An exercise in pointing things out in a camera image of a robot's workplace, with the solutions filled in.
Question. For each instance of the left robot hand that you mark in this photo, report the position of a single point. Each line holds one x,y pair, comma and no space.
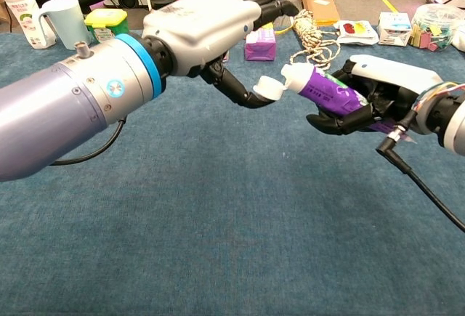
200,22

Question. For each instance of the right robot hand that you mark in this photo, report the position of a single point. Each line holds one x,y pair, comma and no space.
392,72

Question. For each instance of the purple toothpaste tube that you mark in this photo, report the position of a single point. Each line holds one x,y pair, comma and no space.
327,91

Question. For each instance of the white plastic bottle cap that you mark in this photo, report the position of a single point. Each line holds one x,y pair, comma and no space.
269,87

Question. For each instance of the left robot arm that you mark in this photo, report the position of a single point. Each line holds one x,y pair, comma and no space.
72,112

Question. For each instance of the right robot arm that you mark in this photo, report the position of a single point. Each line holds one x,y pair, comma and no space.
454,127

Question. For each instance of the yellow-capped drink bottle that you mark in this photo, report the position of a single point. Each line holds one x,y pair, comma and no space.
22,14

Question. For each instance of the white and blue carton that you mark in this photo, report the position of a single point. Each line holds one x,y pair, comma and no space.
394,27

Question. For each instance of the white red yellow snack packet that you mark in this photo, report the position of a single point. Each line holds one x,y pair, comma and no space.
357,31

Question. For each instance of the purple box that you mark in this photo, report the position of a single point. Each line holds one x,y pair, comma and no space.
259,47

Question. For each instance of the clear tub of binder clips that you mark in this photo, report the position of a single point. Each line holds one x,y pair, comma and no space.
436,22

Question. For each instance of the white printed bag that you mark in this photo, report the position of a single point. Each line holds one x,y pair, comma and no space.
459,40

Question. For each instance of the yellow tape measure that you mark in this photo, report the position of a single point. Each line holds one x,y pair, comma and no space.
283,31

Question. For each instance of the green box with yellow lid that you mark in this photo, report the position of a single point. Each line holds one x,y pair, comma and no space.
105,22

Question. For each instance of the brown cardboard box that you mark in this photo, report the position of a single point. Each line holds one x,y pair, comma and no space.
319,3

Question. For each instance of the blue carpet table mat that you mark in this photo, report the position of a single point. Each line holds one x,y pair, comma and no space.
218,221

